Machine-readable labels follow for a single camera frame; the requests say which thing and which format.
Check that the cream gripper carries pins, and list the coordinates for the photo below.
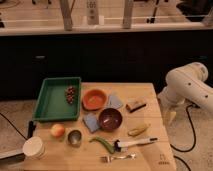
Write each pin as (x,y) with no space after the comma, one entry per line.
(169,116)

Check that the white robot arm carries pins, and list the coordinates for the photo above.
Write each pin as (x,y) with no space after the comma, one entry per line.
(185,83)

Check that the metal cup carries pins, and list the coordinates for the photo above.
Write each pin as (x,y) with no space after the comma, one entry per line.
(74,138)

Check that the white paper cup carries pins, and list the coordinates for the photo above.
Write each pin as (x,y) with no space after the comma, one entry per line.
(34,147)

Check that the yellow banana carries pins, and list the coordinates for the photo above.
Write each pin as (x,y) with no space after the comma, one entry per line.
(138,130)

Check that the blue cloth near orange bowl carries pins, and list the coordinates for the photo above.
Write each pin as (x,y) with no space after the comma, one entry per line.
(114,102)

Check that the dark purple bowl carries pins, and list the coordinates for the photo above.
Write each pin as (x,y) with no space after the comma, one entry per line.
(110,119)

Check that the green chili pepper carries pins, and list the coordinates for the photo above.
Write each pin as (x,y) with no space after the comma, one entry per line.
(105,143)

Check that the silver fork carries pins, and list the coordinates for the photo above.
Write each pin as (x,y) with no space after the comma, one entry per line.
(109,159)

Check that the orange bowl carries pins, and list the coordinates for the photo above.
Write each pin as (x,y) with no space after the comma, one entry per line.
(94,99)

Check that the blue sponge cloth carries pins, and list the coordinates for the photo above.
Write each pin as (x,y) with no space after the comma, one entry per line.
(91,122)

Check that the red grape bunch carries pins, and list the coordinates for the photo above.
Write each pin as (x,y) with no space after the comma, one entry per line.
(70,94)

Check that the green plastic tray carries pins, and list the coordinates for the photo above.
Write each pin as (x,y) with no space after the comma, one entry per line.
(52,105)

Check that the peach apple fruit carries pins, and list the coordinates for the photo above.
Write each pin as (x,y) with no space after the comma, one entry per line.
(57,130)

